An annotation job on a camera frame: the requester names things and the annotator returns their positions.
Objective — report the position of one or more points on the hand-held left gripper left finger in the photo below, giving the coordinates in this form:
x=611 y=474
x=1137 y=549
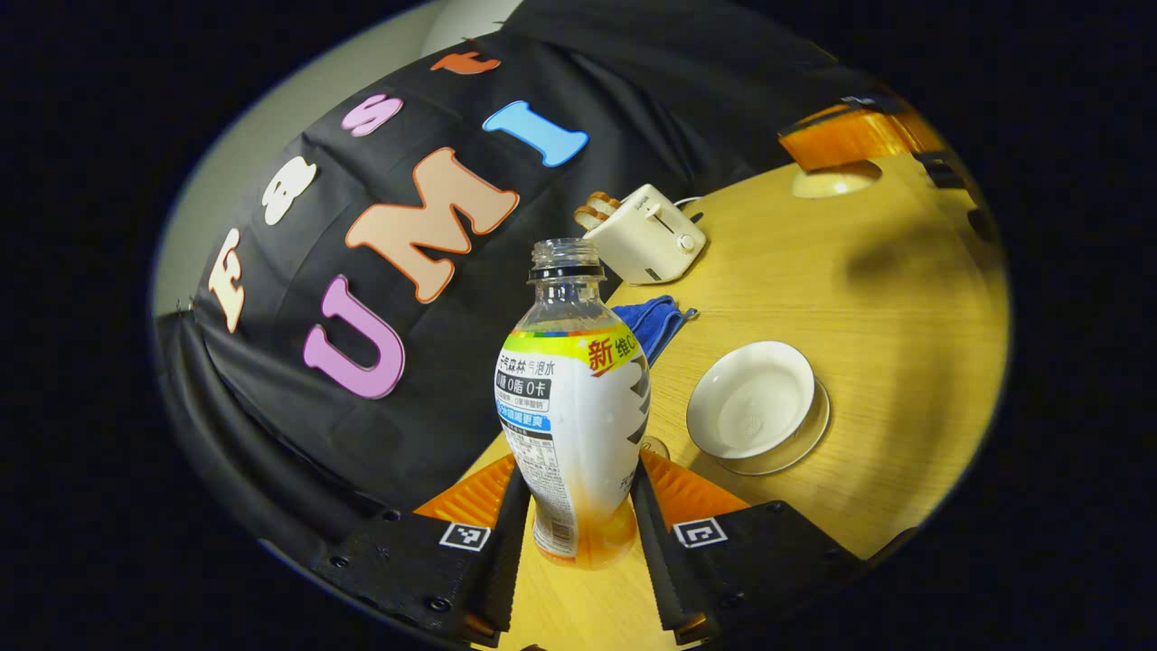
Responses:
x=511 y=542

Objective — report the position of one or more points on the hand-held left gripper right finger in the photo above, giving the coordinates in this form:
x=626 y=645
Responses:
x=655 y=551

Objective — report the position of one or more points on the clear labelled water bottle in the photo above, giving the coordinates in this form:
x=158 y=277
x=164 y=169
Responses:
x=569 y=425

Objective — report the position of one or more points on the blue towel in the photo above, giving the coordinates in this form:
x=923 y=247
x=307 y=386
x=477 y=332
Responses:
x=655 y=321

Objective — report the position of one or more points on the white toaster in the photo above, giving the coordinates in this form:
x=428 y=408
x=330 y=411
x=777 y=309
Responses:
x=646 y=240

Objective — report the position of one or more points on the cream ceramic teacup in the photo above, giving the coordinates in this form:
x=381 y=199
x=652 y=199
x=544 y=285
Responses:
x=750 y=398

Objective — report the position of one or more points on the round brown coaster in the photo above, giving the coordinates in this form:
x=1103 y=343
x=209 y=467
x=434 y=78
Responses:
x=655 y=446

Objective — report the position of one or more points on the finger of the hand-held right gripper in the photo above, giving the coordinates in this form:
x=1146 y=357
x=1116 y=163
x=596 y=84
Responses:
x=841 y=136
x=945 y=172

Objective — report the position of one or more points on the black backdrop cloth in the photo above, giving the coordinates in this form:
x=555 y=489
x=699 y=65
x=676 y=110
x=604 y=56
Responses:
x=407 y=380

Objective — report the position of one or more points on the bread slice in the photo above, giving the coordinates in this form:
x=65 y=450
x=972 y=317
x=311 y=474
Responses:
x=604 y=200
x=589 y=218

